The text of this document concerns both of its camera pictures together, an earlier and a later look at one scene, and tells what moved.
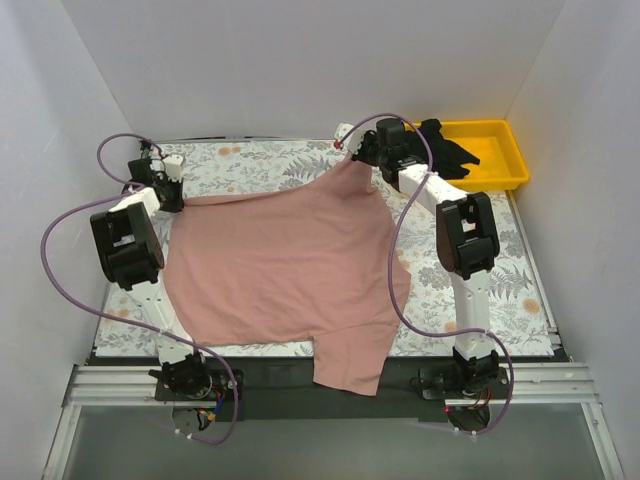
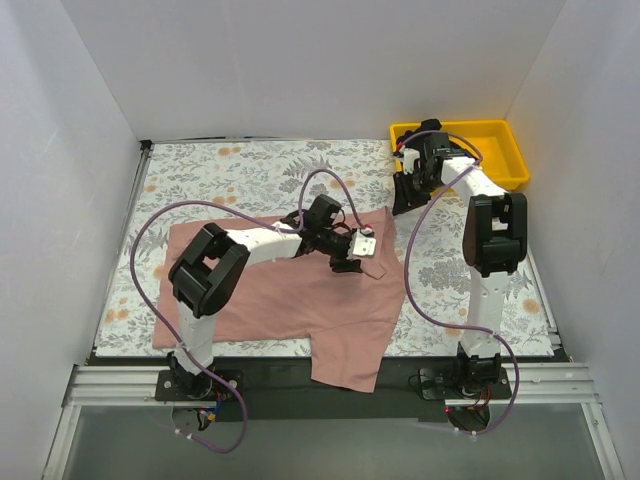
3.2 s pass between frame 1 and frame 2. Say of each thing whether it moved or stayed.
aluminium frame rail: stayed
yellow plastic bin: stayed
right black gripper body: moved
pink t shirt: moved
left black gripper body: moved
